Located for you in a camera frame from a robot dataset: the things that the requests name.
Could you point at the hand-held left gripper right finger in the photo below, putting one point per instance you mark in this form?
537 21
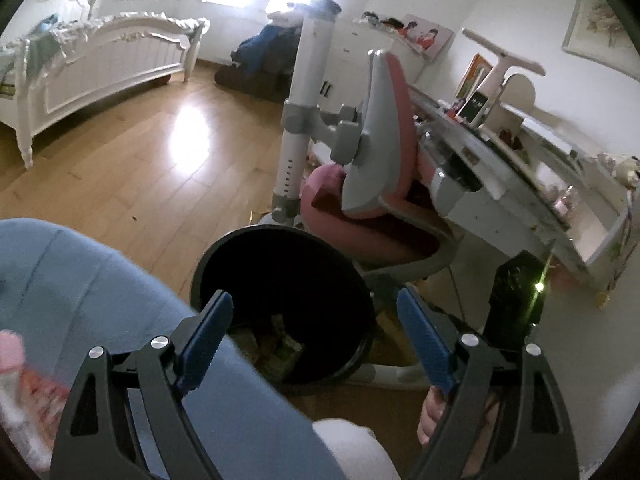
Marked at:
425 340

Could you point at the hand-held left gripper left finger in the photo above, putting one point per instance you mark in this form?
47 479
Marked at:
205 340

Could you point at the black round trash bin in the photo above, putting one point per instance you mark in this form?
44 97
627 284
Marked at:
300 280

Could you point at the person's right hand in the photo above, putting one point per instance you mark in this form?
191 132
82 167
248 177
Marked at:
431 417

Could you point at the crumpled brown paper scraps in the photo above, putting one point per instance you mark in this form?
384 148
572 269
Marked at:
280 355

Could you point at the blue round stool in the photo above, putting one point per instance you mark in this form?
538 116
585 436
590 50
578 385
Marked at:
100 300

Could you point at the white and grey desk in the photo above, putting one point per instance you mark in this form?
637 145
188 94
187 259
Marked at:
500 180

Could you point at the white cloth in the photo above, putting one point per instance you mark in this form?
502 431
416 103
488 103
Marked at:
355 450

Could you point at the pink printed packet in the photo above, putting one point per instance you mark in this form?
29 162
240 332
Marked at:
20 390

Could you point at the small black display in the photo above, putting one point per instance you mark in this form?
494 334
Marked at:
472 106

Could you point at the pink and grey chair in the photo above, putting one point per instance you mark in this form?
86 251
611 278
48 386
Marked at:
385 125

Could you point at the orange framed picture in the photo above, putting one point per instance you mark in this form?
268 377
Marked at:
472 75

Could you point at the white desk lamp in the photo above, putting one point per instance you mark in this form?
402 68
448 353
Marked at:
505 60

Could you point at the dark brown floor cushion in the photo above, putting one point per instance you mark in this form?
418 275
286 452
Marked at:
250 82

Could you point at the white wooden bed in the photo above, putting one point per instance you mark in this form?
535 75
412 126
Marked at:
110 65

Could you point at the framed flower picture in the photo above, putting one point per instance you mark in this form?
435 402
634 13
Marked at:
600 20

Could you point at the white cabinet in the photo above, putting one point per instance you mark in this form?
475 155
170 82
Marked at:
350 55

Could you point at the pile of clothes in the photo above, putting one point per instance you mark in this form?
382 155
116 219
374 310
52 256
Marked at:
272 42

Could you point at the pale green blanket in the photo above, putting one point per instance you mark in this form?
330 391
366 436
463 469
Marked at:
40 42

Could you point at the wall poster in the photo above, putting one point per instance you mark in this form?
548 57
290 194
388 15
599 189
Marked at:
425 32

